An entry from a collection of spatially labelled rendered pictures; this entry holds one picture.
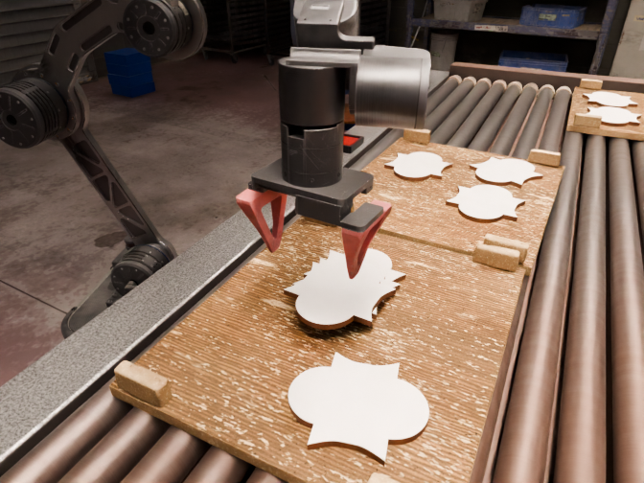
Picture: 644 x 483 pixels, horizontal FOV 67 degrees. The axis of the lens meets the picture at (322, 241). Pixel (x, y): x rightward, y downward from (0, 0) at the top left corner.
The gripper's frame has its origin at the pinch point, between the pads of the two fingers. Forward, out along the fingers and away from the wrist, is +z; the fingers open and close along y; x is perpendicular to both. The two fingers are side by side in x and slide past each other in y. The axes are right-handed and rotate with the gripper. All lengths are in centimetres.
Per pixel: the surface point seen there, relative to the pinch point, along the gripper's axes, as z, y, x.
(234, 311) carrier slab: 10.4, 10.0, 1.9
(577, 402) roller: 12.0, -27.9, -6.1
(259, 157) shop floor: 103, 182, -226
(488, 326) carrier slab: 10.2, -17.3, -11.0
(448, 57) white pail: 73, 135, -494
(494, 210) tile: 9.1, -11.0, -38.9
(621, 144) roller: 11, -28, -92
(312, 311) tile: 7.7, 0.1, -0.2
